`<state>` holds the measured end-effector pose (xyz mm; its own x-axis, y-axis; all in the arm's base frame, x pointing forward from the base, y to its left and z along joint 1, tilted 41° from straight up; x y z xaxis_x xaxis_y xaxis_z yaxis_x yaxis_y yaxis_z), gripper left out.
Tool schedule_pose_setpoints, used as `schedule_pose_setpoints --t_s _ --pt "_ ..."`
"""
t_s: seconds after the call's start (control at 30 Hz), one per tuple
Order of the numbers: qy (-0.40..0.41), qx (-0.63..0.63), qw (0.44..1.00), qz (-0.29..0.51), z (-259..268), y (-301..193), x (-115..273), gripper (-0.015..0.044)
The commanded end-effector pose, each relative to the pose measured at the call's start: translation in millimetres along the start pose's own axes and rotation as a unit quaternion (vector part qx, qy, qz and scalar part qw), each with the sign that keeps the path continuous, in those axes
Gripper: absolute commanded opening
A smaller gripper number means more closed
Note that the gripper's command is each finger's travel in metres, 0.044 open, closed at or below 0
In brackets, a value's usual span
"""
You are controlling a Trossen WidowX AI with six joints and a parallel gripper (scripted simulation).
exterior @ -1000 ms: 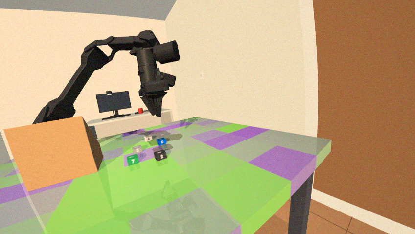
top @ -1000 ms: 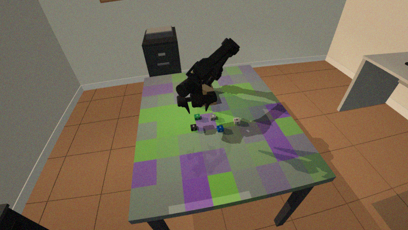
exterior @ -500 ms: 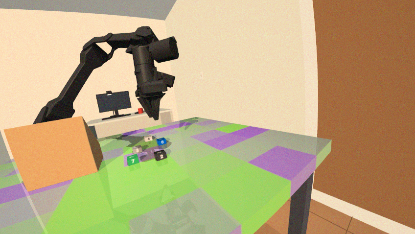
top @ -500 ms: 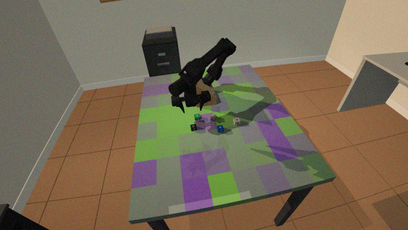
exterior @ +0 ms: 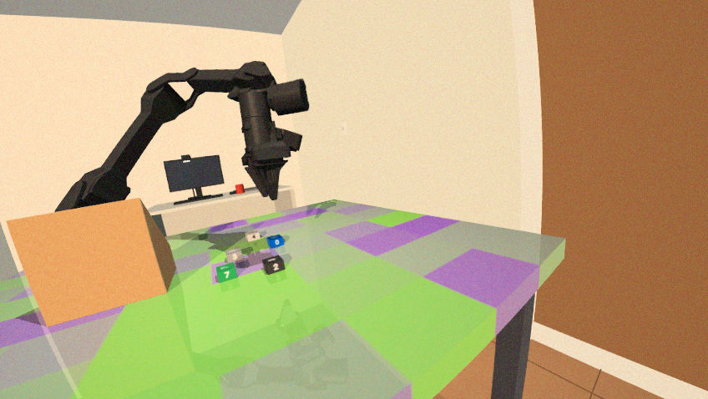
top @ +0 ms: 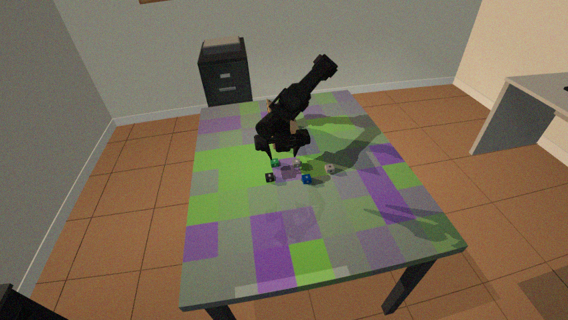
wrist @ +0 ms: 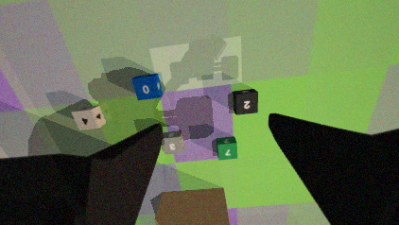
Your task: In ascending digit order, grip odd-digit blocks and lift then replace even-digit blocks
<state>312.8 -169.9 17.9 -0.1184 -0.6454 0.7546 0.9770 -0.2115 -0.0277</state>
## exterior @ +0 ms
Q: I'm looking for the blue block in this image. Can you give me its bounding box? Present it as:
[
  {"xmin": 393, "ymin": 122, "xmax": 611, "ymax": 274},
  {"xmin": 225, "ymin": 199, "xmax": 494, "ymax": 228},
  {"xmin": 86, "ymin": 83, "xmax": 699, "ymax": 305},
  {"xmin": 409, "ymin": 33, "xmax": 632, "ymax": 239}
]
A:
[{"xmin": 266, "ymin": 235, "xmax": 284, "ymax": 249}]

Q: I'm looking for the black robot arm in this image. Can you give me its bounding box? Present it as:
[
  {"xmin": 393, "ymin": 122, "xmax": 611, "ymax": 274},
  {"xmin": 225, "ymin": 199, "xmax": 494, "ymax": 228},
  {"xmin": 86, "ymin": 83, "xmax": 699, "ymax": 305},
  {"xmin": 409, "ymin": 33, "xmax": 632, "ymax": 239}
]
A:
[{"xmin": 54, "ymin": 61, "xmax": 309, "ymax": 212}]

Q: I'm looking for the green block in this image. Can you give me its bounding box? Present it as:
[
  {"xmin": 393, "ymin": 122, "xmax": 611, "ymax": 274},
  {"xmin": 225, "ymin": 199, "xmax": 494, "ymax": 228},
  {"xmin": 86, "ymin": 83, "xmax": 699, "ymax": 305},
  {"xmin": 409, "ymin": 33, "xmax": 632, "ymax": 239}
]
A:
[{"xmin": 216, "ymin": 262, "xmax": 238, "ymax": 283}]

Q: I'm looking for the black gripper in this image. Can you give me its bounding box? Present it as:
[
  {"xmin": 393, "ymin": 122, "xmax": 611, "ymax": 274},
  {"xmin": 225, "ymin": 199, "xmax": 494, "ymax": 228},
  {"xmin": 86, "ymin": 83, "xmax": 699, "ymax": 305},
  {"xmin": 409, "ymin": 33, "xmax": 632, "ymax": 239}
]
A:
[{"xmin": 241, "ymin": 117, "xmax": 291, "ymax": 200}]

